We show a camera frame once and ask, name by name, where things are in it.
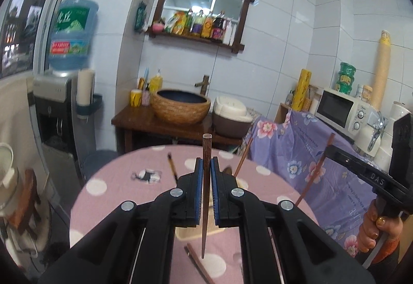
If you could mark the white pot with glass lid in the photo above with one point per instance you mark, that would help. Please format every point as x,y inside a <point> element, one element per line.
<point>8,174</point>

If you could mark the tall stack of paper cups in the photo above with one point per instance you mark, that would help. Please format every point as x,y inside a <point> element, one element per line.
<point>380,74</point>

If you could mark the yellow soap bottle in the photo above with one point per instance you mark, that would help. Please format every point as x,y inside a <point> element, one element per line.
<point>156,83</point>

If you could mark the white microwave oven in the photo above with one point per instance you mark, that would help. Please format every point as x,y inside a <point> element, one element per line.
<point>335,109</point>

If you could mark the yellow cup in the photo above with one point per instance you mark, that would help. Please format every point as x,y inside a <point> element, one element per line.
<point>136,98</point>

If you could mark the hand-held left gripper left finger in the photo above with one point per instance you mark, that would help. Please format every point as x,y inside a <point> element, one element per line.
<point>199,196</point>

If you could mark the glass jar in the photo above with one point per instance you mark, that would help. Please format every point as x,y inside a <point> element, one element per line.
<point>313,100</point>

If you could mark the dark wooden stool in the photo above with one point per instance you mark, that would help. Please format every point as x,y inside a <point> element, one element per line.
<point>29,200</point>

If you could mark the small lidded jar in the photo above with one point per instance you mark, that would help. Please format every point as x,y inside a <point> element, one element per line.
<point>367,93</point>

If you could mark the brown and white rice cooker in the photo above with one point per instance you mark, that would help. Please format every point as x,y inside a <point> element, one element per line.
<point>232,119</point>

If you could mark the white thermos jug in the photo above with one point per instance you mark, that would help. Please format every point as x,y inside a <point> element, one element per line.
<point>366,140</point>

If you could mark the wooden washstand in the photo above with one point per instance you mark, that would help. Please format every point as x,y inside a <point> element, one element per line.
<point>135,119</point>

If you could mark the window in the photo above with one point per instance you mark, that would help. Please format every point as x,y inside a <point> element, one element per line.
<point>29,19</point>

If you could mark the dark stick with yellow band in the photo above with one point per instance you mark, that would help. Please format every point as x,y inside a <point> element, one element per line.
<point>172,167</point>

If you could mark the yellow wrap roll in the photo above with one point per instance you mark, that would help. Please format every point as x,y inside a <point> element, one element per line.
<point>301,90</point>

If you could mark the person's right hand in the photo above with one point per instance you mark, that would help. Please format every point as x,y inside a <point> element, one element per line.
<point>371,234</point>

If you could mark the dark wooden chopstick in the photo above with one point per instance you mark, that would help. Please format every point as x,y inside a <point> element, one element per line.
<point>206,154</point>
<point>243,154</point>
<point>314,171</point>
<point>193,259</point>
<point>201,263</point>

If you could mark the white cup tube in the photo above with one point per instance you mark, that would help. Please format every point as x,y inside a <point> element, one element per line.
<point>85,87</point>

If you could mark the blue-grey cup holder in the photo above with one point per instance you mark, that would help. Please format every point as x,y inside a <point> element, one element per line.
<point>93,108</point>

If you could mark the grey water dispenser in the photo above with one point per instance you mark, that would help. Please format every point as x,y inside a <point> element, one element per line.
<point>53,129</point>

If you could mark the small pink bowl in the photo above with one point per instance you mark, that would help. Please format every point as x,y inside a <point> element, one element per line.
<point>158,27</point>

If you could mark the wooden framed mirror shelf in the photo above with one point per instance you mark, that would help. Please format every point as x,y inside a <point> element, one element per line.
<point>161,3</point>

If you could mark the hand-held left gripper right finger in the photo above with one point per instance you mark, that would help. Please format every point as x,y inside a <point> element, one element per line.
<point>215,196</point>

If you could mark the wooden box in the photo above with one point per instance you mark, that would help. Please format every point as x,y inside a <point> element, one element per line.
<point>284,112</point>

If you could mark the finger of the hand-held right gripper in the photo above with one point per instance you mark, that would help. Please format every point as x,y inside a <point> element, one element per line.
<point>350,161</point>

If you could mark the blue water jug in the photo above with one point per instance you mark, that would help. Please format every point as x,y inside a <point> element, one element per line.
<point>72,38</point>

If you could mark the small pink bottle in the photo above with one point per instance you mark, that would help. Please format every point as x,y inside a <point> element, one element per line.
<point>146,98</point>

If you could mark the green wall pouch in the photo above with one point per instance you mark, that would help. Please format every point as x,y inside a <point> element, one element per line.
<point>140,17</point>

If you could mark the purple floral cloth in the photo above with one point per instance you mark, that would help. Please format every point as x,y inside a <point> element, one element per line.
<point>335,196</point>

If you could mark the bamboo style faucet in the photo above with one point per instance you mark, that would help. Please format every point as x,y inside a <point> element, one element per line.
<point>204,85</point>

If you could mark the woven basin sink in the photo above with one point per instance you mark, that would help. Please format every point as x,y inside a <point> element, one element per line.
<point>180,108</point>

